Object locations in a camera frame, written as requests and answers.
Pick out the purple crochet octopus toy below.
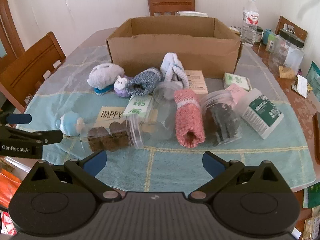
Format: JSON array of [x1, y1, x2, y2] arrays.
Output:
[[114, 75, 130, 98]]

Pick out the green tissue pack front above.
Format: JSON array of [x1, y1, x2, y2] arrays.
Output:
[[123, 95, 152, 120]]

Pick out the clear plastic water bottle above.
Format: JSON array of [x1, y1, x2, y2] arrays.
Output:
[[240, 0, 259, 47]]

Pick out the large jar black lid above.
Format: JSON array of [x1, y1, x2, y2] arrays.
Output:
[[268, 29, 304, 74]]

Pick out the happy greeting card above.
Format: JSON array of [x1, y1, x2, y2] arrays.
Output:
[[93, 106, 125, 128]]

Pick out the wooden chair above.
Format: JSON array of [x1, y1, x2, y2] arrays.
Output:
[[147, 0, 195, 16], [1, 31, 66, 113]]

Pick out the wooden chair left side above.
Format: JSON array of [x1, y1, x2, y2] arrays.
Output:
[[1, 31, 66, 113]]

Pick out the brown cardboard box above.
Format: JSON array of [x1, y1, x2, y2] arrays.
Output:
[[106, 16, 242, 79]]

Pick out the jar with dark contents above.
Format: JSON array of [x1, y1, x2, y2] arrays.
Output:
[[200, 89, 242, 146]]

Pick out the teal checked table cloth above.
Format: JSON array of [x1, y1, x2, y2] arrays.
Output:
[[18, 46, 316, 193]]

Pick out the clear plastic jar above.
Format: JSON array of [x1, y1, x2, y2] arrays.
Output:
[[142, 81, 183, 144]]

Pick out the white sock blue stripes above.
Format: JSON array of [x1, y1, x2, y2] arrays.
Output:
[[160, 53, 189, 89]]

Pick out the light blue round toy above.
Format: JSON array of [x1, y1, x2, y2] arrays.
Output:
[[55, 112, 85, 137]]

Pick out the green lid small jar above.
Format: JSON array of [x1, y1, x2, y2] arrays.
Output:
[[266, 33, 278, 52]]

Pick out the pink knitted sock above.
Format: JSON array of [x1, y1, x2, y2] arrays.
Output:
[[174, 89, 206, 148]]

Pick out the green tissue pack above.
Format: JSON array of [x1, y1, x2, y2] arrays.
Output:
[[123, 95, 152, 120], [223, 73, 252, 92]]

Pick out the pink small box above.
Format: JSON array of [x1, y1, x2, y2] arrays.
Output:
[[226, 84, 248, 104]]

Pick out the gold tissue box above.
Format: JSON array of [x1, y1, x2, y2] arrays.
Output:
[[177, 11, 208, 17]]

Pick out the white sock blue band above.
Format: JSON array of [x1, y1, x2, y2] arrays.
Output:
[[87, 63, 125, 95]]

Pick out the wooden chair far side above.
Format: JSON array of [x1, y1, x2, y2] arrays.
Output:
[[147, 0, 195, 16]]

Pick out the blue grey knitted sock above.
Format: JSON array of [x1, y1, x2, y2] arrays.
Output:
[[126, 67, 163, 96]]

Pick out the wooden chair right corner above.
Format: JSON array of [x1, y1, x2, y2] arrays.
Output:
[[275, 16, 308, 41]]

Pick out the white green labelled box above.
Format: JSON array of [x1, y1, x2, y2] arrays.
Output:
[[234, 88, 284, 139]]

